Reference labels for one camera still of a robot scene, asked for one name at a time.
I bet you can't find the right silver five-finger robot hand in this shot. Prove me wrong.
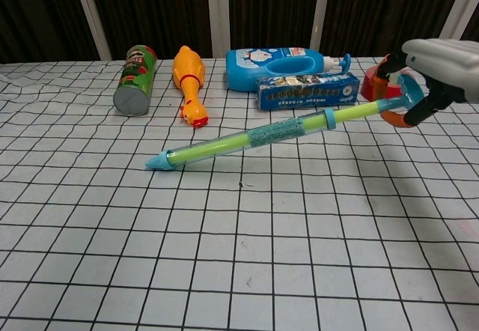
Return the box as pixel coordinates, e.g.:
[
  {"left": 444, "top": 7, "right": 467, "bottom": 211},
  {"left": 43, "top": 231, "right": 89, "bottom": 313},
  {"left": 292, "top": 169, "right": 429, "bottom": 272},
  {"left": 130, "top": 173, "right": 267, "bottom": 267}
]
[{"left": 373, "top": 37, "right": 479, "bottom": 129}]

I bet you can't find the yellow rubber chicken toy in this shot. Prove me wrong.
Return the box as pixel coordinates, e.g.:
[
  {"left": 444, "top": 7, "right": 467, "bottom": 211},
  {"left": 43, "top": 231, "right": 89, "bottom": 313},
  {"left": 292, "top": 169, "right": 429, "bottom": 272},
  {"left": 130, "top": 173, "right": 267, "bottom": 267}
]
[{"left": 171, "top": 45, "right": 208, "bottom": 129}]

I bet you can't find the blue green water pump toy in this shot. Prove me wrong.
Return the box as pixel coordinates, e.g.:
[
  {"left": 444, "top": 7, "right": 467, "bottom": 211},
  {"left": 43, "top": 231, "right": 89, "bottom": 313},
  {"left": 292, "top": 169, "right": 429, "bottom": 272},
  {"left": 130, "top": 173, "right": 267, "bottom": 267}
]
[{"left": 144, "top": 74, "right": 426, "bottom": 171}]

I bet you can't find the blue detergent pump bottle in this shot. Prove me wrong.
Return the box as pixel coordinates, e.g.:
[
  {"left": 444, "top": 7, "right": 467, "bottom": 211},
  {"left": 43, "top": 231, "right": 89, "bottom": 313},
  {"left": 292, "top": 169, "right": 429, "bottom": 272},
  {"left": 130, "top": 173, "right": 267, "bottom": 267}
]
[{"left": 225, "top": 47, "right": 352, "bottom": 93}]

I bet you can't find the green Pringles can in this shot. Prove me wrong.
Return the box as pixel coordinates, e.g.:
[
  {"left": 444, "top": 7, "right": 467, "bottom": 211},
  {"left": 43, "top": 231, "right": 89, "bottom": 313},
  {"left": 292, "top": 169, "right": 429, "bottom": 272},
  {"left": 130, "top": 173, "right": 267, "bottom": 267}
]
[{"left": 113, "top": 44, "right": 158, "bottom": 118}]

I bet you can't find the white upright frame post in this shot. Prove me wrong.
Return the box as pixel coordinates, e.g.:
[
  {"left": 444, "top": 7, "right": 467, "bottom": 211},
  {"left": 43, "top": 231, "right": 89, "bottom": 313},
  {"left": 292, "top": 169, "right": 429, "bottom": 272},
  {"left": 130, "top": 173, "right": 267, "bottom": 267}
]
[{"left": 206, "top": 0, "right": 231, "bottom": 59}]

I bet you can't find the white slanted frame post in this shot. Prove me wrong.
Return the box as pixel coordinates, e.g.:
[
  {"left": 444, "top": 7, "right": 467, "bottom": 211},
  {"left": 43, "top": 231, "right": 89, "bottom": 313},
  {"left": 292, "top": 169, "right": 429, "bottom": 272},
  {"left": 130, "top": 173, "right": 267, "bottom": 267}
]
[
  {"left": 309, "top": 0, "right": 335, "bottom": 49},
  {"left": 439, "top": 0, "right": 479, "bottom": 43},
  {"left": 70, "top": 0, "right": 113, "bottom": 61}
]

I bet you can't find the white black-grid tablecloth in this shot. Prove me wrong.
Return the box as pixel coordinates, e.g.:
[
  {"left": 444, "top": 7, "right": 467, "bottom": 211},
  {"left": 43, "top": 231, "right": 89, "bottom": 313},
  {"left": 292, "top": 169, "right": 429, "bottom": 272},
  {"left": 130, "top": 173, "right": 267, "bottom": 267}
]
[{"left": 0, "top": 55, "right": 479, "bottom": 331}]

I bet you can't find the red tape roll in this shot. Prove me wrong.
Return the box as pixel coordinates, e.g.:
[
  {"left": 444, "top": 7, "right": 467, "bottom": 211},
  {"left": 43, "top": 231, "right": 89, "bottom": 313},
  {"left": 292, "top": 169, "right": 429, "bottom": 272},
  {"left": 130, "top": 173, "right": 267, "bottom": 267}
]
[{"left": 360, "top": 64, "right": 415, "bottom": 100}]

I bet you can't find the blue rectangular carton box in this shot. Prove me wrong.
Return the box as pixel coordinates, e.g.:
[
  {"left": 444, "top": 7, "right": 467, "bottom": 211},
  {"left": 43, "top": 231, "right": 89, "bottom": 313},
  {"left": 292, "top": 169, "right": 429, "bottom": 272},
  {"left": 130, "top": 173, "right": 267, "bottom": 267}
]
[{"left": 255, "top": 71, "right": 361, "bottom": 112}]

